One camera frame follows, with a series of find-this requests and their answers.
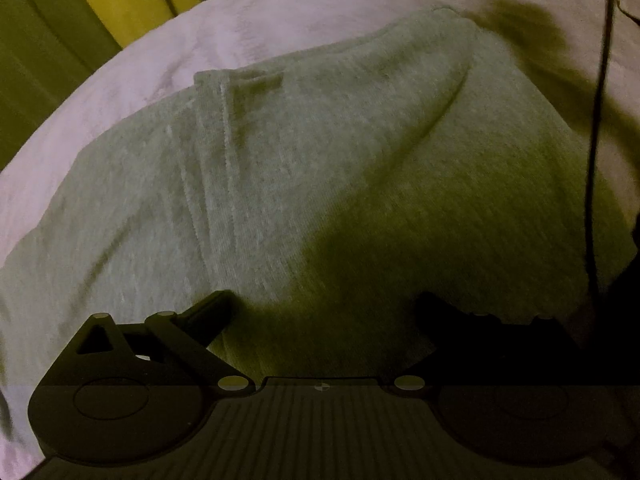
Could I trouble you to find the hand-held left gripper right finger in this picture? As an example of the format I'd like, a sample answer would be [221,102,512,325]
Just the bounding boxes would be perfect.
[394,292,576,396]

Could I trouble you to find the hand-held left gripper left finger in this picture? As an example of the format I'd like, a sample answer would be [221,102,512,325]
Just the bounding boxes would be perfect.
[70,290,256,397]

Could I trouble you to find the grey sweat pants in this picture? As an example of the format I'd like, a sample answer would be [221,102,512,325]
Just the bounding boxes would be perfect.
[0,7,637,391]

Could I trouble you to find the green curtain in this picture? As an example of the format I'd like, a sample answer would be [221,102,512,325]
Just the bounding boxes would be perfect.
[0,0,311,171]

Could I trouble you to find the black cable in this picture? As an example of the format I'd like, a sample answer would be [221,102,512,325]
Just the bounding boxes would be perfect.
[584,0,617,311]

